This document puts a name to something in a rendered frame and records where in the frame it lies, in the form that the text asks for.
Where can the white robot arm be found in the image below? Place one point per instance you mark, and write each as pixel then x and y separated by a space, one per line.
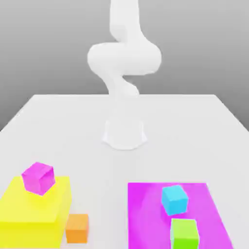
pixel 124 58

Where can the small cyan cube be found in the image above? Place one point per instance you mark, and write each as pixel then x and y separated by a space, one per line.
pixel 175 201

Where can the small magenta cube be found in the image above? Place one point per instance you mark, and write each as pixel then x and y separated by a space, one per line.
pixel 38 179

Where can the small orange cube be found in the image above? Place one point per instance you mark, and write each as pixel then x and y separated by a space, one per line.
pixel 76 229

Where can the small green cube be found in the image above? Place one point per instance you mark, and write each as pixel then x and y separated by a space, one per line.
pixel 184 233

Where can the large magenta box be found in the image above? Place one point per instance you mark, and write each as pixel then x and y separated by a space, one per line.
pixel 147 217

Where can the large yellow box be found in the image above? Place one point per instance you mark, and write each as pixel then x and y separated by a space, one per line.
pixel 31 217

